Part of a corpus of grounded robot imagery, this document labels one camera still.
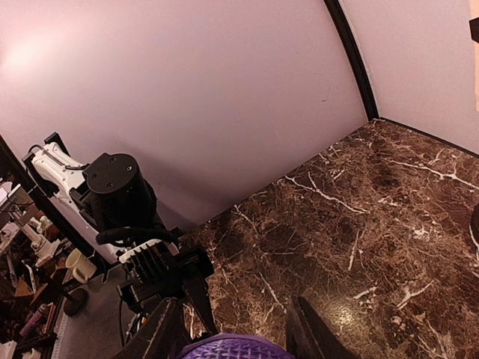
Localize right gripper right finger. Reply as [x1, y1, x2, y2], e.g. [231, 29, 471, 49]
[286, 296, 358, 359]

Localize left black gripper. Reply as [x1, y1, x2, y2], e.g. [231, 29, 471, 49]
[117, 245, 218, 335]

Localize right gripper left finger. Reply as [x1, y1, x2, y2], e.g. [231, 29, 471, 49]
[112, 298, 191, 359]

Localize purple microphone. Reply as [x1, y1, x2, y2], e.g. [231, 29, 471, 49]
[177, 333, 295, 359]

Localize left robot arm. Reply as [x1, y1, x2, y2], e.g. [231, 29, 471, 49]
[23, 132, 218, 334]

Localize black stand of beige microphone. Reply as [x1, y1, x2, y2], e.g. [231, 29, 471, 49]
[469, 204, 479, 251]

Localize cream ribbed mug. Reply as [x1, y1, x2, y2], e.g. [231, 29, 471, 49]
[65, 248, 97, 284]

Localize left black corner post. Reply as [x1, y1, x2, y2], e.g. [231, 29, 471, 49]
[323, 0, 379, 121]

